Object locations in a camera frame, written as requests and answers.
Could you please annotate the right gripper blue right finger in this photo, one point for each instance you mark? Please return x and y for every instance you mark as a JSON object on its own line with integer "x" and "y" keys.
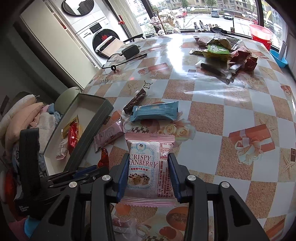
{"x": 233, "y": 220}

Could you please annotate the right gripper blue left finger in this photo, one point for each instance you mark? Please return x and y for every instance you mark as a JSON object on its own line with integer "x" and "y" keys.
{"x": 82, "y": 212}

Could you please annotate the pink crispy cranberry snack packet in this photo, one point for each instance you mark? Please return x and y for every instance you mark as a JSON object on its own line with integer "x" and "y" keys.
{"x": 148, "y": 179}

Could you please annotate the light blue snack bar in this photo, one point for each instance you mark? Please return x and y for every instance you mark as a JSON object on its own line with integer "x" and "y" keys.
{"x": 160, "y": 111}

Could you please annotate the small pink packet in box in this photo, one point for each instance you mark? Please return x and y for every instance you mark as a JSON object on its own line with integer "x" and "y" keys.
{"x": 62, "y": 149}

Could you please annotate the small red candy wrapper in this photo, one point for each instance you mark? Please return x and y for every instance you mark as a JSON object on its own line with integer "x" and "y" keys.
{"x": 104, "y": 161}

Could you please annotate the yellow snack packet in box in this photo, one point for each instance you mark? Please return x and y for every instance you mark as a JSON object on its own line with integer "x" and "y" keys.
{"x": 65, "y": 130}

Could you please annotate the red snack packet in box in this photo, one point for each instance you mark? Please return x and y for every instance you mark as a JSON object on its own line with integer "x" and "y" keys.
{"x": 72, "y": 138}

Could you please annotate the mauve pink snack bar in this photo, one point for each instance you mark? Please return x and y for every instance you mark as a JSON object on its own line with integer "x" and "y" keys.
{"x": 108, "y": 135}

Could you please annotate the dark green storage box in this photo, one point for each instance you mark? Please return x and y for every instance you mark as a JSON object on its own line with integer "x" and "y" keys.
{"x": 92, "y": 112}

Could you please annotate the dark brown snack bar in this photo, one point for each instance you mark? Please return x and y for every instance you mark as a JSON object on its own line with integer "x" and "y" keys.
{"x": 135, "y": 101}

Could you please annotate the red snack bag pile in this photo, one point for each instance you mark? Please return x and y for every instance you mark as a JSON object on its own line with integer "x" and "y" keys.
{"x": 242, "y": 58}

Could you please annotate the blue plastic basin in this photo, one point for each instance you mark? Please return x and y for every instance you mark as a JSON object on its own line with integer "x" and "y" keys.
{"x": 281, "y": 62}

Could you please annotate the black power adapter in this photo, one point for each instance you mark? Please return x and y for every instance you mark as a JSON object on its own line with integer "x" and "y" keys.
{"x": 130, "y": 51}

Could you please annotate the green snack bag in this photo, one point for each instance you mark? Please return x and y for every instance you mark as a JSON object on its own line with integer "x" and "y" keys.
{"x": 217, "y": 51}

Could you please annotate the white washing machine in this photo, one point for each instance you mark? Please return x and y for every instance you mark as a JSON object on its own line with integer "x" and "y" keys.
{"x": 92, "y": 22}

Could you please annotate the red plastic bucket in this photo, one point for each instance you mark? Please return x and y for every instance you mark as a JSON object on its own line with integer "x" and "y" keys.
{"x": 262, "y": 35}

